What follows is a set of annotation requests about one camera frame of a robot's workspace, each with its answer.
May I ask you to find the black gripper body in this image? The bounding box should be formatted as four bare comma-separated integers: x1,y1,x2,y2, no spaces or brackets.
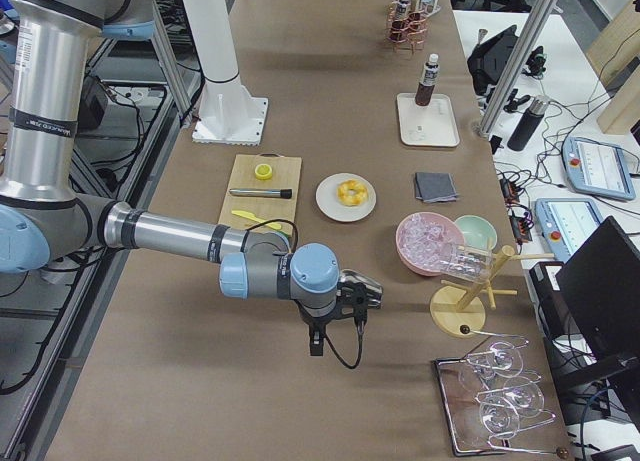
298,269,383,341

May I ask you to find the beige round plate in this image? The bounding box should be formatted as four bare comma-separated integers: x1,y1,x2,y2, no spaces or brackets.
316,173,377,222

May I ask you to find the glazed yellow donut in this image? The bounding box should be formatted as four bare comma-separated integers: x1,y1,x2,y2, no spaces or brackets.
336,179,368,207

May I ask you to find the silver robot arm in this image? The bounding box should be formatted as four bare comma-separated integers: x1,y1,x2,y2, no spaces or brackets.
1,0,383,356

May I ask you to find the metal tray with glasses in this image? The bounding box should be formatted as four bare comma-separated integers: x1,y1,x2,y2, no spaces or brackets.
434,354,569,460

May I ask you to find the white rectangular tray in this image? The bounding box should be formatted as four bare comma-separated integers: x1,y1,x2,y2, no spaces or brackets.
396,93,460,148

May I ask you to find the brown sauce bottle on tray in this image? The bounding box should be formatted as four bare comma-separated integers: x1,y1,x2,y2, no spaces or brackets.
414,53,440,107

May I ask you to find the pink bowl with ice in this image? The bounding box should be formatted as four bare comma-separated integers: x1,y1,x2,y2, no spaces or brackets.
395,212,464,277

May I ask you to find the wooden mug tree stand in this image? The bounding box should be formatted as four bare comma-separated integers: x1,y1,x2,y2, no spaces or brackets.
429,245,555,338

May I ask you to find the clear glass mug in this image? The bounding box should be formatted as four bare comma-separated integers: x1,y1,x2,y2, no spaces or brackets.
435,243,493,282

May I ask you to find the folded grey cloth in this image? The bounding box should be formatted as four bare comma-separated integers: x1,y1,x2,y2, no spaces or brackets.
414,172,458,203

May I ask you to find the yellow plastic knife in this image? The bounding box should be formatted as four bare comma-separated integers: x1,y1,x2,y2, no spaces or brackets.
231,209,283,231

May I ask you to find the mint green bowl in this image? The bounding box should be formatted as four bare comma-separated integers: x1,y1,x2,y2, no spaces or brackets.
454,215,498,251

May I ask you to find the bamboo cutting board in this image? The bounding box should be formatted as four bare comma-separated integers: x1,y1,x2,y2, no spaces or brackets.
218,153,303,232

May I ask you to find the silver black-tipped knife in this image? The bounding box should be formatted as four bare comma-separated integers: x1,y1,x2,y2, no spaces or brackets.
228,188,293,199

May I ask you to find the half lemon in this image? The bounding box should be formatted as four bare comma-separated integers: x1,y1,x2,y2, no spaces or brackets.
254,163,274,181

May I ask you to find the clear wine glass upper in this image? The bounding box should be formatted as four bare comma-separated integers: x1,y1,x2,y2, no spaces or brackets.
457,331,541,394

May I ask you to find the clear wine glass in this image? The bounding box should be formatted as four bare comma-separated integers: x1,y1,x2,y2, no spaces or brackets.
475,377,556,452
457,331,541,394

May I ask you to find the clear wine glass lower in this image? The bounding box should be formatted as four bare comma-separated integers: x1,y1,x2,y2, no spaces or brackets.
475,377,556,452

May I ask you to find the blue teach pendant lower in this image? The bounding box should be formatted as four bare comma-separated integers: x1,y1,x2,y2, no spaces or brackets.
534,198,603,262

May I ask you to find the blue teach pendant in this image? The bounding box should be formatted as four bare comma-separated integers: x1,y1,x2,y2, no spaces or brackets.
562,136,636,201
534,198,603,262

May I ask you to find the black thermos bottle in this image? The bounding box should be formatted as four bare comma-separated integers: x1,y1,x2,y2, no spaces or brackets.
507,95,551,152

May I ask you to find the black computer monitor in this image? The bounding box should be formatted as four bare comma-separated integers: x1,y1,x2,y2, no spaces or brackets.
557,216,639,360

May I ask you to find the black device case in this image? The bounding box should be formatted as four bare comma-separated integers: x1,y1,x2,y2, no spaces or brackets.
467,25,518,96

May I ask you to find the blue teach pendant upper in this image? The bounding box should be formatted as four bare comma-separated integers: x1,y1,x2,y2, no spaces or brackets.
562,136,636,201

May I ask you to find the dark bottle in rack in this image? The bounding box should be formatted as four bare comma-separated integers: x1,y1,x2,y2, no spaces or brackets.
393,0,409,23

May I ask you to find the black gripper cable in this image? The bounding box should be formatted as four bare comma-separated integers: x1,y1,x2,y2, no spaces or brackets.
319,316,365,370

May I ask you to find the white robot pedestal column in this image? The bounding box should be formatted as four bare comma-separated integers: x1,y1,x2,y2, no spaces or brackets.
183,0,268,146

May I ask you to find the copper wire bottle rack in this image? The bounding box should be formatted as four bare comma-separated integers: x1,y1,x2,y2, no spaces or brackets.
386,0,428,53

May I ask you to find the aluminium frame post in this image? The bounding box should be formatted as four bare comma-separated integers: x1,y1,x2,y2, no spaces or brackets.
477,0,558,138

